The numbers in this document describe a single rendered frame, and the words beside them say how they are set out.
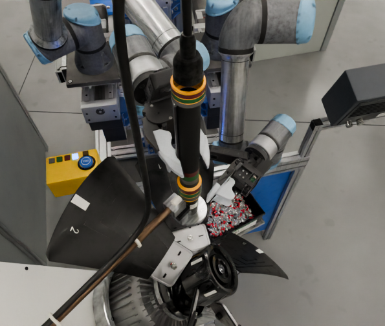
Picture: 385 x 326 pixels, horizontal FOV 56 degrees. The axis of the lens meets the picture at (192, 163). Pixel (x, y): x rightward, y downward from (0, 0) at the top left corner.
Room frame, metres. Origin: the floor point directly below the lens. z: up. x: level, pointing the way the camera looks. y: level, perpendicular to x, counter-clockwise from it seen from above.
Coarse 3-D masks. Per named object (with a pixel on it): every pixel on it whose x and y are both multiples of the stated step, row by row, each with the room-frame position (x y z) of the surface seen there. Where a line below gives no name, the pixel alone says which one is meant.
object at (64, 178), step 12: (60, 156) 0.64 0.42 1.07; (96, 156) 0.64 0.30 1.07; (48, 168) 0.59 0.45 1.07; (60, 168) 0.59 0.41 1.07; (72, 168) 0.59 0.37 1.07; (84, 168) 0.59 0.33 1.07; (48, 180) 0.55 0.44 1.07; (60, 180) 0.55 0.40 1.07; (72, 180) 0.55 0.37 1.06; (60, 192) 0.54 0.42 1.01; (72, 192) 0.55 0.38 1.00
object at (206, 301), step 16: (192, 256) 0.26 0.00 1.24; (208, 256) 0.25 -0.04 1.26; (224, 256) 0.27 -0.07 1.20; (192, 272) 0.22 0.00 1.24; (208, 272) 0.22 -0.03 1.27; (224, 272) 0.23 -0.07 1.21; (160, 288) 0.20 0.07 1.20; (176, 288) 0.20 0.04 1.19; (192, 288) 0.19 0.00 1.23; (208, 288) 0.19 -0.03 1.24; (224, 288) 0.19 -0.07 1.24; (176, 304) 0.17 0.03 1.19; (208, 304) 0.17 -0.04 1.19
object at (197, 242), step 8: (200, 224) 0.36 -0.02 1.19; (176, 232) 0.34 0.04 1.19; (184, 232) 0.34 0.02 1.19; (192, 232) 0.34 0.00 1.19; (200, 232) 0.34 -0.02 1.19; (176, 240) 0.32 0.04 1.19; (184, 240) 0.32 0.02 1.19; (192, 240) 0.32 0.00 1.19; (200, 240) 0.31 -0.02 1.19; (208, 240) 0.31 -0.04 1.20; (192, 248) 0.29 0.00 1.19
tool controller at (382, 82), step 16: (384, 64) 0.86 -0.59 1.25; (336, 80) 0.84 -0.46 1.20; (352, 80) 0.80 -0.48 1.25; (368, 80) 0.80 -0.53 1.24; (384, 80) 0.80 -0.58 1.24; (336, 96) 0.81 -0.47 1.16; (352, 96) 0.75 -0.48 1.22; (368, 96) 0.74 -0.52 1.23; (384, 96) 0.75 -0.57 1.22; (336, 112) 0.78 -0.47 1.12; (352, 112) 0.75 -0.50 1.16; (368, 112) 0.77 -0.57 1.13; (384, 112) 0.80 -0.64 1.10
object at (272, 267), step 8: (224, 240) 0.40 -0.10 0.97; (232, 240) 0.40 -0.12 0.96; (240, 240) 0.41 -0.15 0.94; (224, 248) 0.36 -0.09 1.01; (232, 248) 0.36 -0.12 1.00; (240, 248) 0.37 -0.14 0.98; (248, 248) 0.37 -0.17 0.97; (256, 248) 0.38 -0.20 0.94; (232, 256) 0.32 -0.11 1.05; (240, 256) 0.33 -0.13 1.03; (248, 256) 0.33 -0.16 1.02; (256, 256) 0.34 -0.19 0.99; (264, 256) 0.35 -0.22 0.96; (240, 264) 0.29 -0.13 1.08; (248, 264) 0.30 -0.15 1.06; (256, 264) 0.31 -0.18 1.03; (264, 264) 0.31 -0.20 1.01; (272, 264) 0.33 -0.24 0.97; (240, 272) 0.26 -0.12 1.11; (248, 272) 0.27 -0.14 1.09; (256, 272) 0.27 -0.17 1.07; (264, 272) 0.28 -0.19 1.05; (272, 272) 0.29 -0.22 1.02; (280, 272) 0.30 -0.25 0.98
